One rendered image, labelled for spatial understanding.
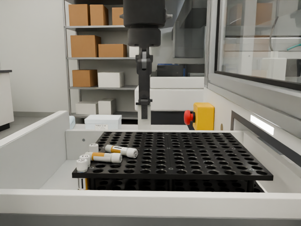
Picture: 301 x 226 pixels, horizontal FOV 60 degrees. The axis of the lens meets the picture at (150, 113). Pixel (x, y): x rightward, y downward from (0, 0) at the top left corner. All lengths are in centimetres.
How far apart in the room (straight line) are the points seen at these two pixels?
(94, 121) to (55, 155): 53
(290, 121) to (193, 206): 14
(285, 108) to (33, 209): 29
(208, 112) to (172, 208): 43
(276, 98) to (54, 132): 35
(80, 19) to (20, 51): 148
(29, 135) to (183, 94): 87
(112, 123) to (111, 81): 325
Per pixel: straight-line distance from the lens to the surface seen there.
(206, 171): 31
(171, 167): 31
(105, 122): 98
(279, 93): 34
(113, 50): 427
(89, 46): 434
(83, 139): 51
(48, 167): 46
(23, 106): 547
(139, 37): 58
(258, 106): 40
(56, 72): 506
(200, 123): 68
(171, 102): 117
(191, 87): 117
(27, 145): 39
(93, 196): 27
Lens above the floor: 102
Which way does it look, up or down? 11 degrees down
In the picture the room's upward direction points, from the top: straight up
